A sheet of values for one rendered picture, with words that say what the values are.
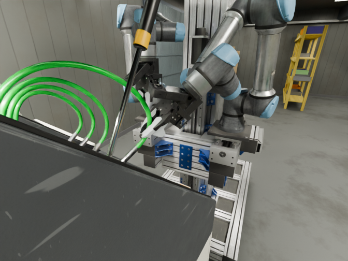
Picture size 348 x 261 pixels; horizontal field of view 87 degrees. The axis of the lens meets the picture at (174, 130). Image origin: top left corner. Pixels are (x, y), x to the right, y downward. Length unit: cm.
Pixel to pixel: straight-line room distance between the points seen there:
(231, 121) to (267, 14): 50
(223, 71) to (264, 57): 38
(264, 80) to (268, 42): 16
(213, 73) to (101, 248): 46
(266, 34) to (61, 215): 86
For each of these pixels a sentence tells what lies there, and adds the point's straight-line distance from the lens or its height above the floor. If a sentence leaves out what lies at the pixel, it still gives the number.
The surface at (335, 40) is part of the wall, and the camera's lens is 852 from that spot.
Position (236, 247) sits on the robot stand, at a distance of 154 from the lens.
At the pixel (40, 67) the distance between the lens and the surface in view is 48.
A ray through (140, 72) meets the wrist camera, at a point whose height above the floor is 138.
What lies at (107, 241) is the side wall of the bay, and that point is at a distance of 28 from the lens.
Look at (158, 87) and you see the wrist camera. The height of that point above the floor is 136.
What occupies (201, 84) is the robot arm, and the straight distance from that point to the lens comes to 54.
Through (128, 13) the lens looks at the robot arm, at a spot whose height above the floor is 163.
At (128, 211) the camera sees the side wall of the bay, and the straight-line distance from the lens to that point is 28.
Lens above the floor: 145
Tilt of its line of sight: 23 degrees down
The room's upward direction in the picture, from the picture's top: 1 degrees clockwise
